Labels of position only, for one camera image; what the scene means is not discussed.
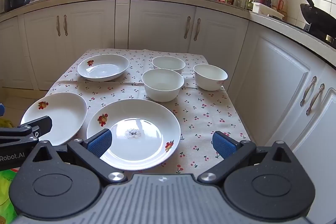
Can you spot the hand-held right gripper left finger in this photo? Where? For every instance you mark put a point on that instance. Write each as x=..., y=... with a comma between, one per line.
x=101, y=142

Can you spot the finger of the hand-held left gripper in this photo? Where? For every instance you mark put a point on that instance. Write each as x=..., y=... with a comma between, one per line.
x=1, y=109
x=39, y=127

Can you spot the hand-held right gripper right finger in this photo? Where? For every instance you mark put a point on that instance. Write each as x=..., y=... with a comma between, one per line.
x=223, y=145

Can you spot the white fruit print plate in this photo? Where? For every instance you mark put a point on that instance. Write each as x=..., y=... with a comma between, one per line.
x=105, y=70
x=65, y=113
x=147, y=119

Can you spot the white bowl pink print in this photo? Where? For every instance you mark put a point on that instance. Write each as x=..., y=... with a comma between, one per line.
x=210, y=82

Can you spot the plain white bowl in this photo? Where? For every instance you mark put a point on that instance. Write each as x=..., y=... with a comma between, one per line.
x=162, y=90
x=168, y=62

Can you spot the yellow plastic bag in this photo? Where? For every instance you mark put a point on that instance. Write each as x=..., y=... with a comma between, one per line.
x=5, y=123

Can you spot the green tissue packet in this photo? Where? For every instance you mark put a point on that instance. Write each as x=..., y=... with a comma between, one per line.
x=6, y=187

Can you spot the cherry print tablecloth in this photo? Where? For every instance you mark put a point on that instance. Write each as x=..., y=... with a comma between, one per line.
x=204, y=113

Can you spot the white kitchen cabinet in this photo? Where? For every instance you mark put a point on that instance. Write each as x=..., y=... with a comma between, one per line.
x=157, y=24

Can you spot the gas stove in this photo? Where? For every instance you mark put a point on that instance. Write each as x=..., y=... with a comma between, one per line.
x=328, y=39

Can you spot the yellow oil bottle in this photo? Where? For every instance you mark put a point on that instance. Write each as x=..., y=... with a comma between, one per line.
x=275, y=3

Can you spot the orange oil bottle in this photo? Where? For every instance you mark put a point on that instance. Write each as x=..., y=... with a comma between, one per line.
x=283, y=5

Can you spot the black wok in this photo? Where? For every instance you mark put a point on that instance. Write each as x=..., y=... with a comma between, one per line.
x=317, y=16

